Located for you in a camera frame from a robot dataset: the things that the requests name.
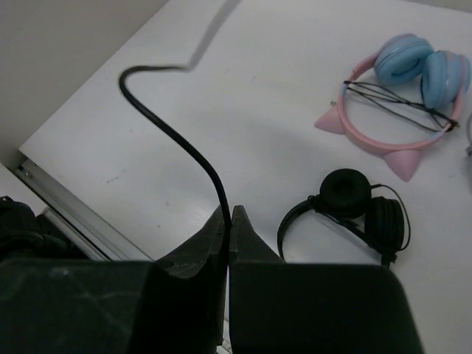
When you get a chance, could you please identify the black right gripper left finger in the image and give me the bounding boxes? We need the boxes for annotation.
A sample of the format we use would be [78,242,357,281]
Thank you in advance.
[1,204,227,353]

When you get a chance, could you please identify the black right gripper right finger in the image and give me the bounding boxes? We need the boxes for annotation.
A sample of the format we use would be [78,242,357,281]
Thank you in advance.
[229,206,423,353]

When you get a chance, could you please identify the black headphone audio cable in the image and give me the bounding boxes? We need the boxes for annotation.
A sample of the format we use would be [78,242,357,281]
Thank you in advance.
[119,0,237,266]

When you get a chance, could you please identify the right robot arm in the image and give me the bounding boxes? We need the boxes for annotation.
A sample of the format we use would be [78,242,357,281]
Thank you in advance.
[1,197,423,353]

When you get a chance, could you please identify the small black headphones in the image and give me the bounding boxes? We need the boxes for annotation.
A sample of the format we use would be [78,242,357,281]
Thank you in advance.
[277,168,412,267]

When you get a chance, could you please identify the pink blue cat-ear headphones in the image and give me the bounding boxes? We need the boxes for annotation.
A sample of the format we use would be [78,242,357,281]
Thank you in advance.
[314,33,471,181]

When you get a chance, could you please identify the aluminium rail front edge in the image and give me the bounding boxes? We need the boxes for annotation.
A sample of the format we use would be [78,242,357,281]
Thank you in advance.
[15,160,152,261]

